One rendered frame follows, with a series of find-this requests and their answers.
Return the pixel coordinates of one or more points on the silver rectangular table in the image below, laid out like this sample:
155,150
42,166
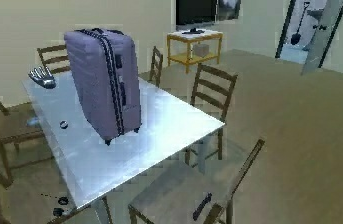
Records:
165,116

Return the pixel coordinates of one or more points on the brown wooden slat-back chair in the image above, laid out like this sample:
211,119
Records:
54,60
9,125
156,65
179,190
214,86

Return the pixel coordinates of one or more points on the yellow wooden side table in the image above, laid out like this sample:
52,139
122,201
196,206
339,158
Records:
192,59

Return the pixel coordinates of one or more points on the grey box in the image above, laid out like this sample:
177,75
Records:
201,50

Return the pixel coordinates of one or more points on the flat black thing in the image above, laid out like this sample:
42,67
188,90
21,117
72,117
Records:
193,31

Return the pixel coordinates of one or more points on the purple hard-shell suitcase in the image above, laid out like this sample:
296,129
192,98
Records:
92,80

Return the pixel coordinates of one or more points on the black remote control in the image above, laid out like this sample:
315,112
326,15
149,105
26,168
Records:
202,206

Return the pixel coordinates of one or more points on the black television set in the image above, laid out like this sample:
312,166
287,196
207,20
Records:
195,11

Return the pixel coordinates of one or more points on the small black round thing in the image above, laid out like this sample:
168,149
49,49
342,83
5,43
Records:
58,212
63,200
64,124

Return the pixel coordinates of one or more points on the dark framed picture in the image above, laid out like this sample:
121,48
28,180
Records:
229,9

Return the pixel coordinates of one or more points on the black shovel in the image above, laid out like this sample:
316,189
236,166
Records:
296,37

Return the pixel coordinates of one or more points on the grey room door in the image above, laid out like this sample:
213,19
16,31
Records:
322,40

